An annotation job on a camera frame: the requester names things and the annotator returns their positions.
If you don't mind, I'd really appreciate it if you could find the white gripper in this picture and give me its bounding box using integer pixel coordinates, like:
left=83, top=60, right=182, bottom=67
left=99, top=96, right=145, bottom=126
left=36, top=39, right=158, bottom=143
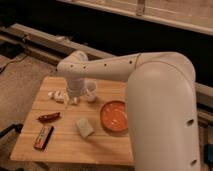
left=67, top=79, right=97, bottom=105

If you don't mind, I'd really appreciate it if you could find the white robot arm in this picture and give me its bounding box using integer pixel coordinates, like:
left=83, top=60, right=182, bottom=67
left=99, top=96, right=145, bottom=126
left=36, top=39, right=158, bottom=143
left=57, top=51, right=201, bottom=171

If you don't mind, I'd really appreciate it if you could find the orange ceramic bowl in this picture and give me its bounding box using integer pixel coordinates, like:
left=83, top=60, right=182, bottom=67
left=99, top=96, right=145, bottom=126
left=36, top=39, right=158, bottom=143
left=100, top=100, right=128, bottom=133

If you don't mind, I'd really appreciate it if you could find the white crumpled object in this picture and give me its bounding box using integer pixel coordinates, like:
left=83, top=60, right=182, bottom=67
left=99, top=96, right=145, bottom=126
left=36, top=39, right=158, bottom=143
left=48, top=90, right=68, bottom=104

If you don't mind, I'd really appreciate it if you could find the pale green sponge block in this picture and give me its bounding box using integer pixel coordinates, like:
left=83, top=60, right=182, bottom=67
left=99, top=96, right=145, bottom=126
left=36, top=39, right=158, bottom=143
left=76, top=118, right=94, bottom=138

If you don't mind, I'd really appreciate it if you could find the wooden cutting board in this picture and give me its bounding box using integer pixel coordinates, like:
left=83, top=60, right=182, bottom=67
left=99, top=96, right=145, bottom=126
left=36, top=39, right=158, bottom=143
left=10, top=77, right=133, bottom=165

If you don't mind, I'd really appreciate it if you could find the dark candy bar wrapper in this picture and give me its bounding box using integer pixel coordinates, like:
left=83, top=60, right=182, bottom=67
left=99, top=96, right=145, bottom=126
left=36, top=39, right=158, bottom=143
left=34, top=125, right=54, bottom=150

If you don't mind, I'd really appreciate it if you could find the blue object at edge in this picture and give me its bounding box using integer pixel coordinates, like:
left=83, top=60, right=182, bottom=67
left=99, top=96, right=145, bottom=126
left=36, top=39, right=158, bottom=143
left=204, top=144, right=213, bottom=167

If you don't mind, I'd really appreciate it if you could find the black cable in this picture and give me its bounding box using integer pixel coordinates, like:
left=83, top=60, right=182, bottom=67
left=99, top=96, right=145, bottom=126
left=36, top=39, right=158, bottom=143
left=0, top=53, right=31, bottom=75

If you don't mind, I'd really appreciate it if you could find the black clamp handle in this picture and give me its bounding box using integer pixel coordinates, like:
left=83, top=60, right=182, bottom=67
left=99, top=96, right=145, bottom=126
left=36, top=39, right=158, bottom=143
left=0, top=124, right=23, bottom=138

